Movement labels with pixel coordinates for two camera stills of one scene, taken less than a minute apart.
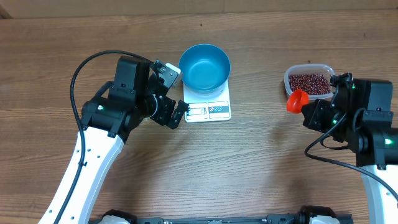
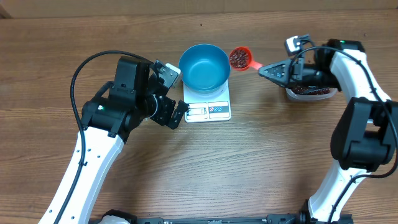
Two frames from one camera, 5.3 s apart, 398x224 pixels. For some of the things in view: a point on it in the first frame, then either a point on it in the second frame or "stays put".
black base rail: x=270 y=219 stays put
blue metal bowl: x=204 y=68 stays put
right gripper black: x=318 y=113 to x=292 y=73
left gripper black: x=167 y=105 stays put
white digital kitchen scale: x=206 y=109 stays put
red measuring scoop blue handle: x=295 y=102 to x=240 y=58
